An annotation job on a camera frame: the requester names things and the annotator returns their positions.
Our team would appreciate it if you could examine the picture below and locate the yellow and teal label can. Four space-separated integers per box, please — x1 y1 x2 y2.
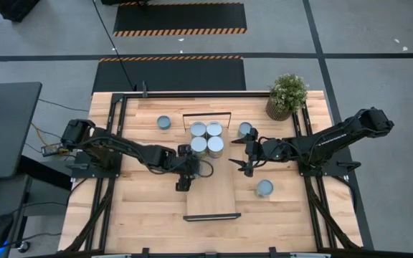
206 120 224 138

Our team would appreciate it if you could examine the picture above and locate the peaches label can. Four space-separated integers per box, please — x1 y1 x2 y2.
206 135 225 159

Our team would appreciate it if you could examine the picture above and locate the pale label can green rim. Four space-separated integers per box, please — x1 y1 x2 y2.
255 179 275 199

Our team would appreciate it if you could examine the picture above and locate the black aluminium table frame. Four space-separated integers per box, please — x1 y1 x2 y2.
62 91 364 258

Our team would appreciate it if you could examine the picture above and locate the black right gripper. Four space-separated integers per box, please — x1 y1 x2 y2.
228 127 267 178

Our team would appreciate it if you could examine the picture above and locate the teal tuna fish can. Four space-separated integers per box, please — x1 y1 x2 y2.
156 115 173 130

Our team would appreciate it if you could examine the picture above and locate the black floor box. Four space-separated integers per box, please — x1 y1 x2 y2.
0 0 42 23

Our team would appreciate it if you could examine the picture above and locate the green dotted label can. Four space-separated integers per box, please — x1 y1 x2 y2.
237 121 254 139

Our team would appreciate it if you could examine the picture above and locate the dark grey desk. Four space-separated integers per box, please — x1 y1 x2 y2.
0 81 43 180

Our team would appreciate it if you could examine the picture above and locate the black hazard striped floor mat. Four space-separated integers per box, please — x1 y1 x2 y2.
91 55 247 92
112 1 248 37

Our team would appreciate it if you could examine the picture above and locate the potted plant in ribbed pot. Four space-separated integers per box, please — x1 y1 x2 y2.
265 73 309 122

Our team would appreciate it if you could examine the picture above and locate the black desk base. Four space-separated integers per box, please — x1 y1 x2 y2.
16 156 74 191

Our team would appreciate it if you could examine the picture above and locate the blue label can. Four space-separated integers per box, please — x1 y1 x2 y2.
189 121 207 138

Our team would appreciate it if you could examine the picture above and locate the yellow floor cable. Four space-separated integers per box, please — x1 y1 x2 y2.
30 123 62 153

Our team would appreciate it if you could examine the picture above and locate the long black floor cable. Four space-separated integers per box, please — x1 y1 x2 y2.
91 0 138 91

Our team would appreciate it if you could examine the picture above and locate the black power adapter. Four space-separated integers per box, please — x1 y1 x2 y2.
40 142 70 158

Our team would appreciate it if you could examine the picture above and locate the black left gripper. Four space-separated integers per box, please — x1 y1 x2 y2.
176 143 204 192

